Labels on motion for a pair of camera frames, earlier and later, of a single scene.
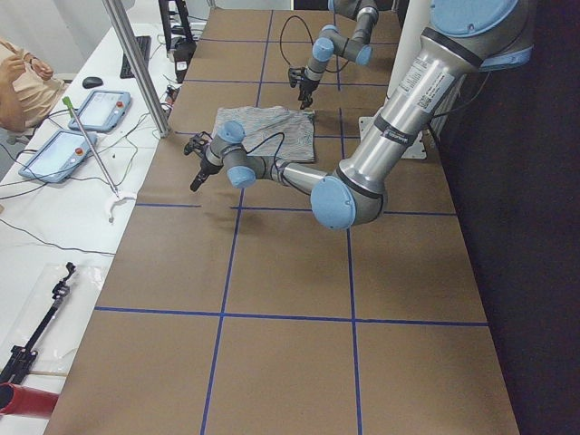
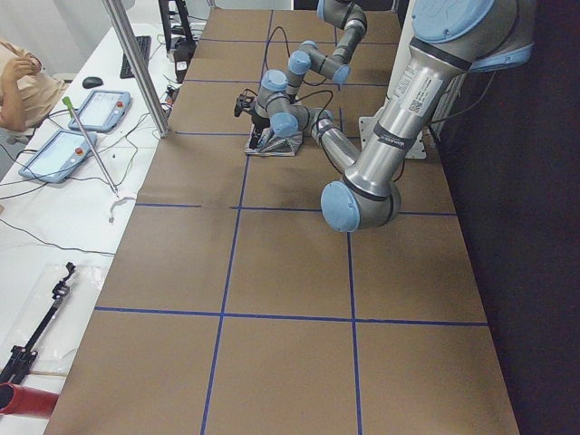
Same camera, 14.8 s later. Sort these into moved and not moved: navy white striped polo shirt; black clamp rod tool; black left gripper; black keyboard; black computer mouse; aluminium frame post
Moved: navy white striped polo shirt; black left gripper
Not moved: black clamp rod tool; aluminium frame post; black computer mouse; black keyboard
